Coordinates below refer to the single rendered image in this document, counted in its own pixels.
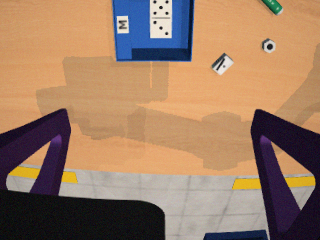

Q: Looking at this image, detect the green battery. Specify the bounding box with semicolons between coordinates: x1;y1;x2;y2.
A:
261;0;284;16

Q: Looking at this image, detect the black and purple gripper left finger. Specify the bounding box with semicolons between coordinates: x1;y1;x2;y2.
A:
0;109;71;195

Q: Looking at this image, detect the white domino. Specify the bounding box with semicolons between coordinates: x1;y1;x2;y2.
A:
150;0;172;38

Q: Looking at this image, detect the silver hex nut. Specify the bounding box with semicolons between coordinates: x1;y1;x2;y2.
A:
262;38;276;53

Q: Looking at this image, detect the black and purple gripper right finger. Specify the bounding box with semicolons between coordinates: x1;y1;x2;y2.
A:
250;109;320;240

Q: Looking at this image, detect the blue rack of bins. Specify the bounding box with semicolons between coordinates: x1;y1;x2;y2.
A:
112;0;195;62

